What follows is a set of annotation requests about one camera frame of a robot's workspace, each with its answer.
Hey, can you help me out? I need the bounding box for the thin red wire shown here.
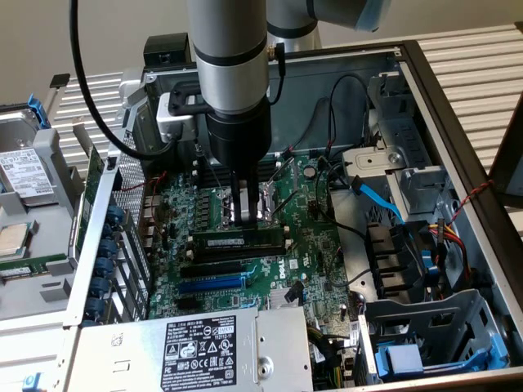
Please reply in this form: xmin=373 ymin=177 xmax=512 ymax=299
xmin=121 ymin=170 xmax=168 ymax=193

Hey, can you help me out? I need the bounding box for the dark framed panel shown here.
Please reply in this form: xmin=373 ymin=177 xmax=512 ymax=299
xmin=488 ymin=91 xmax=523 ymax=209

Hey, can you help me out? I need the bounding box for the green RAM stick white label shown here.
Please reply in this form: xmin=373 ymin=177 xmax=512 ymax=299
xmin=192 ymin=226 xmax=288 ymax=256
xmin=0 ymin=252 xmax=69 ymax=280

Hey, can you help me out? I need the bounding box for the long black expansion slot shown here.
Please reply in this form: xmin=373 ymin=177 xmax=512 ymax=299
xmin=179 ymin=260 xmax=243 ymax=279

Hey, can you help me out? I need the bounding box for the power supply wire bundle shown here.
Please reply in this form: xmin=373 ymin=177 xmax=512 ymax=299
xmin=306 ymin=324 xmax=360 ymax=392

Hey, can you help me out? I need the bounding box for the silver corner bracket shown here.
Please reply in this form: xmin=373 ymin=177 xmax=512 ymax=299
xmin=118 ymin=67 xmax=148 ymax=120

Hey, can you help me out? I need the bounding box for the silver drive bay bracket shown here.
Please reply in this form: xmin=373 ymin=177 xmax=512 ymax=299
xmin=341 ymin=145 xmax=409 ymax=185

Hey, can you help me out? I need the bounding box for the silver CPU chip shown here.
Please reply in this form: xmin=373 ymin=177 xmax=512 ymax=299
xmin=0 ymin=222 xmax=32 ymax=258

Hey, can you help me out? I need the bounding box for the blue expansion slot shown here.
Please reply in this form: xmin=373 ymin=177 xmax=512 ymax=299
xmin=177 ymin=275 xmax=247 ymax=295

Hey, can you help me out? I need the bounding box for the blue plastic latch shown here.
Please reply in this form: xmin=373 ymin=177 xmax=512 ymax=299
xmin=420 ymin=247 xmax=440 ymax=283

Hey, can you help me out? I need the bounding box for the green Dell motherboard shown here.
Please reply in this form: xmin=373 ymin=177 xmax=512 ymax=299
xmin=145 ymin=151 xmax=363 ymax=327

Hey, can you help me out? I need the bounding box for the red black twisted wire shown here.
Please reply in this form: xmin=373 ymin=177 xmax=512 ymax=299
xmin=447 ymin=179 xmax=495 ymax=229

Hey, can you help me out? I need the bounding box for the black plastic fan shroud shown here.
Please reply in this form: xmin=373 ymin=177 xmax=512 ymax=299
xmin=364 ymin=220 xmax=430 ymax=304

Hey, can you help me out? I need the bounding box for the silver power supply black label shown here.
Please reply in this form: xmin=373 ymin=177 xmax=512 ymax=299
xmin=75 ymin=305 xmax=315 ymax=392

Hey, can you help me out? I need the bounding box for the yellow red power wires connector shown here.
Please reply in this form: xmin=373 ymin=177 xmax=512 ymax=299
xmin=424 ymin=218 xmax=473 ymax=283

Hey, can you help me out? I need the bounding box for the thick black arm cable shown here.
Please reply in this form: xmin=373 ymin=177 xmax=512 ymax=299
xmin=68 ymin=0 xmax=181 ymax=161

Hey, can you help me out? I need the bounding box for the blue plastic disk rail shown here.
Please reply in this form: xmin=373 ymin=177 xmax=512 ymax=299
xmin=27 ymin=93 xmax=52 ymax=131

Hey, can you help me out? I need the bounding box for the blue disk caddy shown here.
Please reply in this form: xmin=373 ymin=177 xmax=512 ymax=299
xmin=373 ymin=326 xmax=511 ymax=384

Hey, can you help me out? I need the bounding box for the grey parts rack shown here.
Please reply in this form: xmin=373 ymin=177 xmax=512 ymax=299
xmin=0 ymin=104 xmax=87 ymax=323

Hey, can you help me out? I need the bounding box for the open grey PC case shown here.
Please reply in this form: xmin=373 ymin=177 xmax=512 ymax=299
xmin=63 ymin=38 xmax=523 ymax=392

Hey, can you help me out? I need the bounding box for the thick black wire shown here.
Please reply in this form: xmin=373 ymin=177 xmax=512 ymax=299
xmin=314 ymin=161 xmax=369 ymax=242

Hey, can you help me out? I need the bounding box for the silver chipset heatsink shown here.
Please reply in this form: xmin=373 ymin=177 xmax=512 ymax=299
xmin=267 ymin=285 xmax=306 ymax=311

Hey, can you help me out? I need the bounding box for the hard disk white label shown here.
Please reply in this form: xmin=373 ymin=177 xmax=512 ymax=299
xmin=0 ymin=109 xmax=58 ymax=207

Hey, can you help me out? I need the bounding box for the tall silver drive bay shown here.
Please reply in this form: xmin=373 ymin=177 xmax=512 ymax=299
xmin=366 ymin=71 xmax=436 ymax=172

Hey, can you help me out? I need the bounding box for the blue SATA wire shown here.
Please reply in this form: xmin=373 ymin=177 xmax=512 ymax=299
xmin=349 ymin=175 xmax=405 ymax=225

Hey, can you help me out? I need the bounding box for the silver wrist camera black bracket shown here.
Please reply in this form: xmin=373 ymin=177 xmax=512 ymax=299
xmin=156 ymin=81 xmax=213 ymax=144

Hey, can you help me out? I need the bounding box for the grey disk bay cage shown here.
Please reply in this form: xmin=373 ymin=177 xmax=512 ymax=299
xmin=359 ymin=287 xmax=512 ymax=387

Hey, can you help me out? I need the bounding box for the black box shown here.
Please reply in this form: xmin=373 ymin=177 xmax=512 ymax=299
xmin=143 ymin=34 xmax=197 ymax=74

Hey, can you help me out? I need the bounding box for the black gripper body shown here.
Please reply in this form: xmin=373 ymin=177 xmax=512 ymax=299
xmin=205 ymin=100 xmax=273 ymax=175

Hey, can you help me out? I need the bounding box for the green graphics card silver bracket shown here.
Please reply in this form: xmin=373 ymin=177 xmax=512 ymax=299
xmin=67 ymin=116 xmax=106 ymax=269

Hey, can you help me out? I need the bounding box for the silver socket cover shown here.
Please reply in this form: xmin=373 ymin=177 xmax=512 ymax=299
xmin=263 ymin=157 xmax=297 ymax=213

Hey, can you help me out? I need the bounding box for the black looping wire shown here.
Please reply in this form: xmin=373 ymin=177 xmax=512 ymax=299
xmin=328 ymin=73 xmax=371 ymax=159

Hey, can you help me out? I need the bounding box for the thin metal locking lever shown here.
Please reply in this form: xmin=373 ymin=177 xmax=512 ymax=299
xmin=198 ymin=149 xmax=226 ymax=191
xmin=270 ymin=189 xmax=302 ymax=217

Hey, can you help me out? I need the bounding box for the small blue clip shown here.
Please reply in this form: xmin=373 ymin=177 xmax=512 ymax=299
xmin=22 ymin=372 xmax=44 ymax=392

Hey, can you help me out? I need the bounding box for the CPU socket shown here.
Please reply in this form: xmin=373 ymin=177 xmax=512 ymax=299
xmin=218 ymin=185 xmax=283 ymax=229

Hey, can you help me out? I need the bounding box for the black plug with thin cable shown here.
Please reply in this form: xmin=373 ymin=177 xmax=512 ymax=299
xmin=265 ymin=42 xmax=287 ymax=107

